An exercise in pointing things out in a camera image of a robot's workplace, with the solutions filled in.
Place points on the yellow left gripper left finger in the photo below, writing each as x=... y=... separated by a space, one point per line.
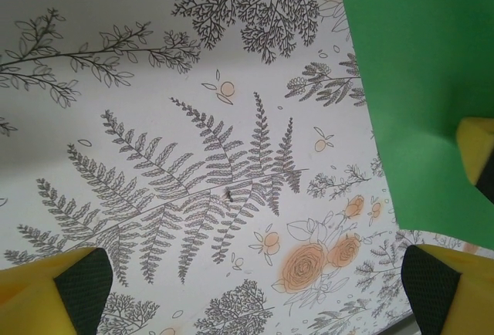
x=34 y=296

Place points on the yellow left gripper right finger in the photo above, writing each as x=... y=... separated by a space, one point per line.
x=455 y=296

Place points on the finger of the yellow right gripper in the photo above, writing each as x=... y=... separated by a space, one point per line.
x=478 y=146

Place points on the green square paper sheet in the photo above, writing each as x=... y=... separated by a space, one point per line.
x=417 y=80

